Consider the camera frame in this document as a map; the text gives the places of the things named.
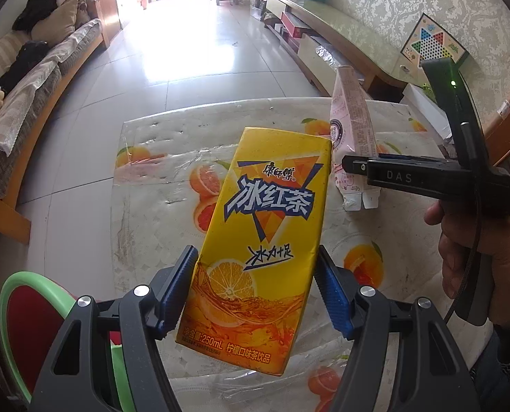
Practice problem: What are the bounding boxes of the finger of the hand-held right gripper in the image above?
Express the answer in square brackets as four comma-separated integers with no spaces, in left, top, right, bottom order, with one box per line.
[376,141,455,163]
[341,155,371,178]

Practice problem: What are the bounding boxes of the black clothes pile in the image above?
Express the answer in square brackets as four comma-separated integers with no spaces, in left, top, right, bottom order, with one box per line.
[12,0,58,32]

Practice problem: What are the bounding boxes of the yellow drink carton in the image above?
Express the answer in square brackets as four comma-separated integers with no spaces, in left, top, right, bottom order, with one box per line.
[175,126,334,377]

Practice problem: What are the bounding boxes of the person's right hand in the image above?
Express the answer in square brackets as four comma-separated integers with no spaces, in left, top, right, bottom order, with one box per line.
[424,201,510,331]

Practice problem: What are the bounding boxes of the long television cabinet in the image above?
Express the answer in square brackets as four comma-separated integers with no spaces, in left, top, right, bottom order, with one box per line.
[251,0,410,97]

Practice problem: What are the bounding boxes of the chinese checkers board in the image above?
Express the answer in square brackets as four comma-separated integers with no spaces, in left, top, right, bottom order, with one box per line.
[398,14,470,69]

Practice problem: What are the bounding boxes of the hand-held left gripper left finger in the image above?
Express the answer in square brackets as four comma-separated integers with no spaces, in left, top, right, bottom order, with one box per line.
[28,245,199,412]

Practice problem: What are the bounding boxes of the pink white snack box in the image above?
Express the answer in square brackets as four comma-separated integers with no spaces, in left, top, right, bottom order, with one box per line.
[329,66,381,211]

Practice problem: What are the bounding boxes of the beige cushion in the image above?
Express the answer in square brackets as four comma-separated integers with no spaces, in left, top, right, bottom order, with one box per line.
[31,0,81,46]

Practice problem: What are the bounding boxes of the wooden sofa with striped cover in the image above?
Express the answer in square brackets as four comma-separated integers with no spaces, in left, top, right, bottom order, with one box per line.
[0,0,123,243]

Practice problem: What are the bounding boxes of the white cardboard box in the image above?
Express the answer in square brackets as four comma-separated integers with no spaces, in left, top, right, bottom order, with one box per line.
[401,83,455,138]

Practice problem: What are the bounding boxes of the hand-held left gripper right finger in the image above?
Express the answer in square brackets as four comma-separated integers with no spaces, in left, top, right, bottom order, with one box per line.
[315,245,481,412]

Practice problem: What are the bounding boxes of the black garment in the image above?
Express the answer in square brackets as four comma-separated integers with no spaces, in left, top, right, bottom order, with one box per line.
[0,41,50,99]

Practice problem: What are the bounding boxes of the red bin with green rim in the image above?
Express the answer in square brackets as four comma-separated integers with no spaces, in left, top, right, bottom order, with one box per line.
[0,270,136,412]

